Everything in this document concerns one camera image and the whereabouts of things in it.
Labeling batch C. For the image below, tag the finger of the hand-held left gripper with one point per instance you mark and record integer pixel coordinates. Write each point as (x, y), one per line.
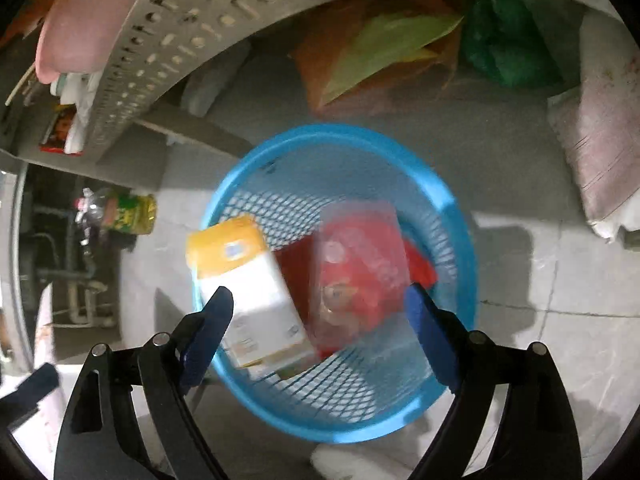
(35, 382)

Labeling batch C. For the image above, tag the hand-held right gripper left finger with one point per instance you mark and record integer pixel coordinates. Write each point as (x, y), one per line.
(210, 325)

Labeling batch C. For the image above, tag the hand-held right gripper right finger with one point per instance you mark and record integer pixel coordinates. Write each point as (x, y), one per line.
(432, 340)

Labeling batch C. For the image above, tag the yellow white carton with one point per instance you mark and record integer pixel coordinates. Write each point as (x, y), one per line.
(240, 280)

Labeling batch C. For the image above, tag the red and teal package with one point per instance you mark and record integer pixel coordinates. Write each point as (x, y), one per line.
(422, 265)

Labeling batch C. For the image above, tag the clear plastic zip bag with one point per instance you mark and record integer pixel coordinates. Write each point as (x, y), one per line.
(365, 260)

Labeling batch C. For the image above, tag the blue mesh basket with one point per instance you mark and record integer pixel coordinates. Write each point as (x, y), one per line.
(350, 130)

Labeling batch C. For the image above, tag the sink drain pipes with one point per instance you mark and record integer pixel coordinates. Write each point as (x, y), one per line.
(75, 275)

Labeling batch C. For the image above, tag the plastic cooking oil bottle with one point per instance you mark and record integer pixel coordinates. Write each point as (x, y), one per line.
(125, 212)

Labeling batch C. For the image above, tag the red snack packet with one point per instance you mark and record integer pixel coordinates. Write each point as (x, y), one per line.
(60, 130)

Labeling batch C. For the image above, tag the pinkish white sack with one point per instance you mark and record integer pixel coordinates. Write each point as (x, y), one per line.
(600, 135)

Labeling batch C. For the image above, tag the orange yellow-green sack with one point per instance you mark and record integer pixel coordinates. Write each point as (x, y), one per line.
(380, 50)

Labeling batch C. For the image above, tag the perforated grey shelf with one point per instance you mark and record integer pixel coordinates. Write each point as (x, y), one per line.
(200, 25)

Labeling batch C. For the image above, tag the green plastic bag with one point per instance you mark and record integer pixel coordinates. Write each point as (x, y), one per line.
(510, 35)

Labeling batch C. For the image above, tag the pink plastic basin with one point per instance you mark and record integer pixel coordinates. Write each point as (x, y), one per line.
(85, 20)

